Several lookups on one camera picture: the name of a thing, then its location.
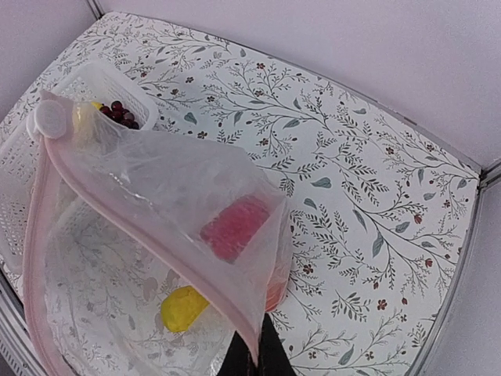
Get floral patterned table mat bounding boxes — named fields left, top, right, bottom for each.
left=1, top=12, right=479, bottom=375

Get orange toy pepper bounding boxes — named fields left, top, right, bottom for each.
left=265, top=262, right=291, bottom=312

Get yellow toy banana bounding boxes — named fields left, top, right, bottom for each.
left=160, top=286, right=209, bottom=333

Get yellow toy lemon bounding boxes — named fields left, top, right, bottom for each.
left=72, top=102, right=101, bottom=147

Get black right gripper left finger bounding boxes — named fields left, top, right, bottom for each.
left=217, top=332, right=254, bottom=376

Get left aluminium frame post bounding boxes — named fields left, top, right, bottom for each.
left=85, top=0, right=105, bottom=20

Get right aluminium frame post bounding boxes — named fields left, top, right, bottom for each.
left=479, top=159, right=501, bottom=190

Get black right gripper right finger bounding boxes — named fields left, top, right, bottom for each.
left=258, top=313, right=296, bottom=376

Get dark red toy grapes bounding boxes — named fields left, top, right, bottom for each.
left=94, top=100, right=140, bottom=130

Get white plastic mesh basket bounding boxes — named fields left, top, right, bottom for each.
left=1, top=61, right=159, bottom=274

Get clear zip top bag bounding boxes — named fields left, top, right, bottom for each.
left=23, top=92, right=292, bottom=375

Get red toy pepper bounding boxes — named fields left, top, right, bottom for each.
left=200, top=195, right=270, bottom=262

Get aluminium frame post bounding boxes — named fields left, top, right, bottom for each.
left=85, top=0, right=105, bottom=20
left=479, top=159, right=501, bottom=190

